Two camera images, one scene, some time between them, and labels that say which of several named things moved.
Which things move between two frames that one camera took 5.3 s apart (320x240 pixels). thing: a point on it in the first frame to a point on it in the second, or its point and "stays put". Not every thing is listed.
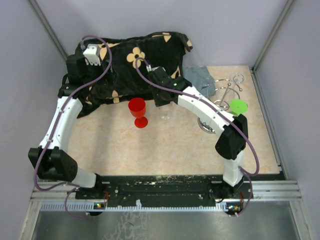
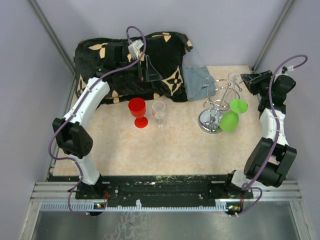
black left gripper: [110, 78] to [149, 74]
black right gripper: [158, 102] to [251, 80]
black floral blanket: [120, 69] stays put
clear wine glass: [166, 110] to [158, 110]
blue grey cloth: [201, 80] stays put
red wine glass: [137, 107] stays put
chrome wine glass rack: [222, 91] stays put
